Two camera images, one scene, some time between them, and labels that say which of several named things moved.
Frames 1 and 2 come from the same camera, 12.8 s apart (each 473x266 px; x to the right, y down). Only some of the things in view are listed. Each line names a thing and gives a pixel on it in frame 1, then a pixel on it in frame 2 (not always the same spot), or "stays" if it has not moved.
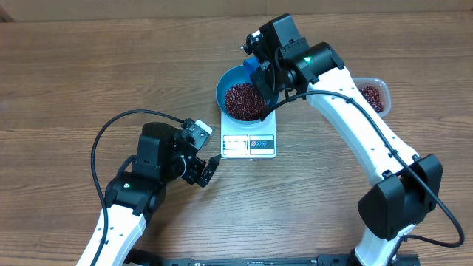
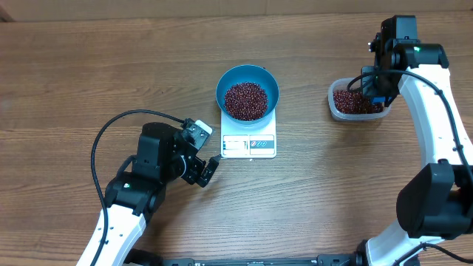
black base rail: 138,259 stays
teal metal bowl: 238,97 stays
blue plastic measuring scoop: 250,64 -> 378,100
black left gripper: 196,165 stays
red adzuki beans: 243,101 stays
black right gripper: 271,93 -> 387,97
